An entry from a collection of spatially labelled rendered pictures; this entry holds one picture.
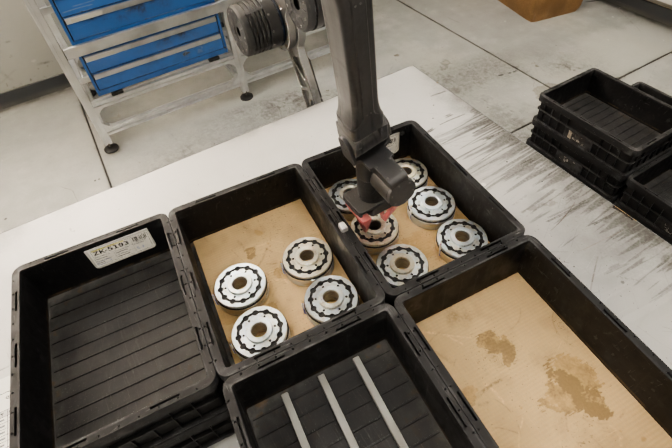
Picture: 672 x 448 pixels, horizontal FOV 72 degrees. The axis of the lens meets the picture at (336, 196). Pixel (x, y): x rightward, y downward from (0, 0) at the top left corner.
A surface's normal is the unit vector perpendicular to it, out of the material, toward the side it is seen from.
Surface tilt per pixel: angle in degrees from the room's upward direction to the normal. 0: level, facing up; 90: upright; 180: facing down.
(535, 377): 0
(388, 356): 0
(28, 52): 90
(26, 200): 0
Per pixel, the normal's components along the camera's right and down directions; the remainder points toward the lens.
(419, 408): -0.07, -0.69
